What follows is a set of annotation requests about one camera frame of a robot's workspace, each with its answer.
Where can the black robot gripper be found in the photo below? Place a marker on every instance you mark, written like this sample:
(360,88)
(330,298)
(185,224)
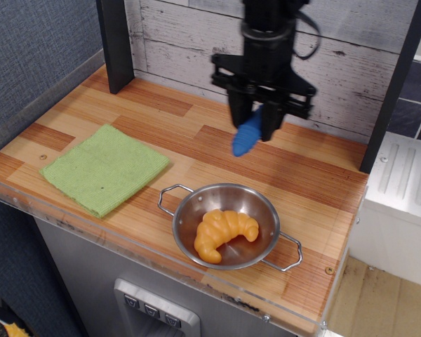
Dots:
(263,74)

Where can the blue handled metal spoon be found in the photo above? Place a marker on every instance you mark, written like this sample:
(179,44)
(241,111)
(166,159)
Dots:
(248,134)

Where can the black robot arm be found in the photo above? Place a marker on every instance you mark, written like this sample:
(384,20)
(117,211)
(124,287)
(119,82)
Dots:
(272,15)

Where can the orange plastic croissant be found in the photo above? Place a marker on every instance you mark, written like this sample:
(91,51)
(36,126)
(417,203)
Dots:
(220,227)

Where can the green folded cloth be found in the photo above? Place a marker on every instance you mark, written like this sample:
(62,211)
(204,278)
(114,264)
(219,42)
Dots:
(104,170)

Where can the white ribbed side cabinet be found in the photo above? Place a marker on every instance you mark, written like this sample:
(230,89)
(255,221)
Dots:
(387,233)

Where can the grey toy kitchen cabinet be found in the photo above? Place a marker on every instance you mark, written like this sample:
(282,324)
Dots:
(89,271)

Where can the silver button control panel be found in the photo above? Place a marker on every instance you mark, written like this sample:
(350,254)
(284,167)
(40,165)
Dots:
(146,314)

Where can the yellow toy at corner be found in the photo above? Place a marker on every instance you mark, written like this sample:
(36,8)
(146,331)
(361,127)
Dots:
(12,330)

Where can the steel two-handled bowl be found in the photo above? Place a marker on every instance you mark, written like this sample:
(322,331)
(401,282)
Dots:
(187,207)

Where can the black right frame post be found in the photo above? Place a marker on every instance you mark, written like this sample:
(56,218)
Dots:
(404,62)

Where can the black frame post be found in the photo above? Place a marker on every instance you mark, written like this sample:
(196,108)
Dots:
(404,62)
(116,43)

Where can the black left frame post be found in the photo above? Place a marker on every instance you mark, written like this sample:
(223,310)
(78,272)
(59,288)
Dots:
(116,43)

